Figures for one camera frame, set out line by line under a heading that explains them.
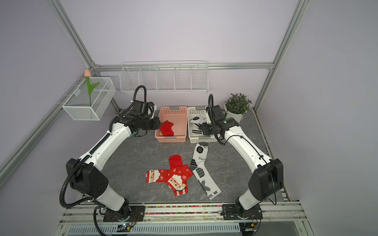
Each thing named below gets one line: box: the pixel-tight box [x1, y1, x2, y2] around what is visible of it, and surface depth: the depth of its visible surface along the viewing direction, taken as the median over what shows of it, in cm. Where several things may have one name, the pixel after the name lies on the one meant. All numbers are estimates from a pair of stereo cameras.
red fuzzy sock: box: [160, 119, 174, 137], surface depth 108 cm
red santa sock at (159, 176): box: [145, 168, 175, 184], surface depth 88 cm
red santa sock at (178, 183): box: [167, 164, 194, 197], surface depth 85 cm
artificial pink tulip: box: [84, 68, 100, 107], surface depth 87 cm
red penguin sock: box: [168, 154, 184, 170], surface depth 94 cm
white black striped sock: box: [189, 120, 208, 138], surface depth 107 cm
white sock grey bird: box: [191, 164, 222, 201], surface depth 85 cm
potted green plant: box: [223, 92, 253, 123], surface depth 101 cm
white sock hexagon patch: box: [189, 115, 208, 125], surface depth 107 cm
